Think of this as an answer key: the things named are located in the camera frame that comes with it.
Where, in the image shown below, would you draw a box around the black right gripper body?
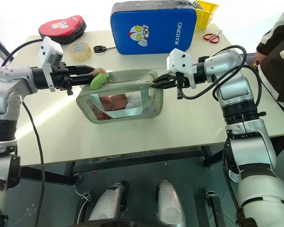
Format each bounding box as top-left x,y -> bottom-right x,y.
172,72 -> 193,89

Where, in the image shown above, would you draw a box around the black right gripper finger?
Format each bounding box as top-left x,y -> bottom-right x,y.
153,81 -> 178,90
152,74 -> 177,84

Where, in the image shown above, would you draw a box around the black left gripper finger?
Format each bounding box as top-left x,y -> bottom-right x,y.
69,73 -> 96,86
67,65 -> 95,73

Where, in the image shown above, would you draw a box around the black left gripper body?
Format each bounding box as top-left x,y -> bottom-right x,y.
49,61 -> 74,96

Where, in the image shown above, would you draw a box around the green plush keychain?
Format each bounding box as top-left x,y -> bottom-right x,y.
89,67 -> 110,90

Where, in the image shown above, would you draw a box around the green clear-window pouch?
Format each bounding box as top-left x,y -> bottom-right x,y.
75,68 -> 164,124

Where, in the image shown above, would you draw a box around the white item inside pouch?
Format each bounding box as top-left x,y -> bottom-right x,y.
125,94 -> 157,114

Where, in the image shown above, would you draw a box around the red item inside pouch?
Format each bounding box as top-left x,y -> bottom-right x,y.
91,93 -> 129,120

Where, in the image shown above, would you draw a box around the person's bare hand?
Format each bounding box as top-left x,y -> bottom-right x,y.
253,50 -> 263,69

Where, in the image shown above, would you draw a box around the clear packing tape roll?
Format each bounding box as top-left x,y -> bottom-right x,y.
67,41 -> 93,61

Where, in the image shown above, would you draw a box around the black scissors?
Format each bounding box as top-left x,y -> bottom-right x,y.
93,45 -> 117,54

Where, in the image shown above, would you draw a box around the red cartoon punch pad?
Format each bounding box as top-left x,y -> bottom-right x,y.
38,15 -> 87,45

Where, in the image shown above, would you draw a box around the red scissors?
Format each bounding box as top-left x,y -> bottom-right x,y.
202,29 -> 223,44

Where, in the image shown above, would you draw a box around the blue cartoon kick pad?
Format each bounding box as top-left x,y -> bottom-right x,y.
109,0 -> 199,56

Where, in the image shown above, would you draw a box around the yellow plastic bin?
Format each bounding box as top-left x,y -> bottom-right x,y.
193,0 -> 220,33

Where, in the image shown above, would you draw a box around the person in dark jacket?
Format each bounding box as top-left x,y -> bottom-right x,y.
256,0 -> 284,156

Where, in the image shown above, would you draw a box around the silver robot leg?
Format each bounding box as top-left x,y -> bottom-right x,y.
155,180 -> 187,227
88,181 -> 129,223

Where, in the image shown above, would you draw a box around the black metal stand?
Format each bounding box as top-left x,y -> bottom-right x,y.
204,188 -> 226,227

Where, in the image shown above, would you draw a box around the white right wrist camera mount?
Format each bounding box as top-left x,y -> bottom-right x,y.
166,48 -> 197,89

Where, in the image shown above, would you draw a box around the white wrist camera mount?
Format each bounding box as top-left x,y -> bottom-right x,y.
38,36 -> 64,93
166,48 -> 197,89

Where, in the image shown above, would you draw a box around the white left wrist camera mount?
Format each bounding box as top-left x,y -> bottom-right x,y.
38,36 -> 64,93

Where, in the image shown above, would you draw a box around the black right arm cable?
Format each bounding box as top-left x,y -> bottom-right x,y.
176,44 -> 262,100

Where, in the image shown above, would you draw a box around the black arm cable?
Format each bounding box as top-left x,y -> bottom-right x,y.
0,38 -> 46,227
176,44 -> 262,100

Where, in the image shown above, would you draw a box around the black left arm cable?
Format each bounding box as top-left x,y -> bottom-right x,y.
0,38 -> 46,227

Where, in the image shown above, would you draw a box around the black metal table frame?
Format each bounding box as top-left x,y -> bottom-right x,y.
18,144 -> 224,187

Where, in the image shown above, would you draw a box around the white cable under table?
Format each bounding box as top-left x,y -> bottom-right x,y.
72,183 -> 91,224

